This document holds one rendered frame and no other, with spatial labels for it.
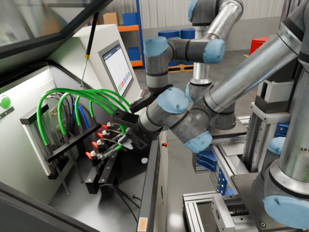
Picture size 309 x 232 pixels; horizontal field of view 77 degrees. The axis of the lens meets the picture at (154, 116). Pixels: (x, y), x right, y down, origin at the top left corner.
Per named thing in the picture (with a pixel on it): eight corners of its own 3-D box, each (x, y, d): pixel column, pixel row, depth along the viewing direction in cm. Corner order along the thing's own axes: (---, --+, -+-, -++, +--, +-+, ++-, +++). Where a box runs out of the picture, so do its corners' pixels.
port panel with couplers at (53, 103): (64, 140, 107) (44, 87, 91) (58, 140, 107) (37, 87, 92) (74, 127, 118) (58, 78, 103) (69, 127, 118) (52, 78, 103)
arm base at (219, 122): (229, 114, 119) (231, 100, 114) (240, 128, 106) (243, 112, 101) (204, 117, 118) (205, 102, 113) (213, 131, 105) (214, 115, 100)
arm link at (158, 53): (173, 35, 61) (159, 40, 55) (174, 69, 66) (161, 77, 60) (151, 35, 65) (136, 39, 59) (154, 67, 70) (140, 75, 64)
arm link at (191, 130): (219, 126, 59) (194, 100, 58) (211, 148, 50) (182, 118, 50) (200, 137, 64) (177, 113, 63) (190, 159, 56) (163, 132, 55)
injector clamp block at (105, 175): (112, 204, 95) (105, 182, 87) (92, 203, 96) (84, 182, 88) (127, 156, 124) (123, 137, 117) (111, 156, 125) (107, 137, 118)
